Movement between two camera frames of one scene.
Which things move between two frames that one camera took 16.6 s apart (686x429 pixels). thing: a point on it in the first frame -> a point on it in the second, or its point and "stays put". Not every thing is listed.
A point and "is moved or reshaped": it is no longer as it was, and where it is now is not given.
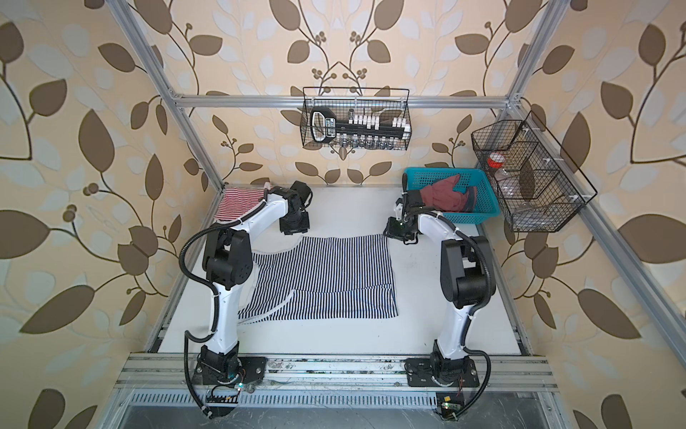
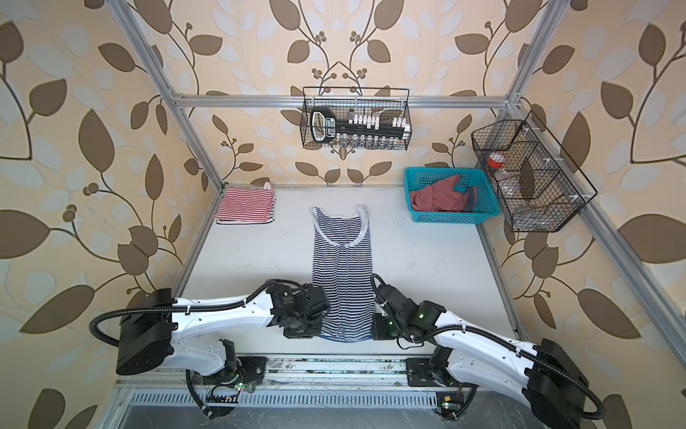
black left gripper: (304, 227) -> (316, 333)
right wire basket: (539, 188) stays put
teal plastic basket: (486, 206) stays put
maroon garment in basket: (442, 196) stays put
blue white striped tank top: (322, 277) is moved or reshaped
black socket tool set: (360, 131) stays put
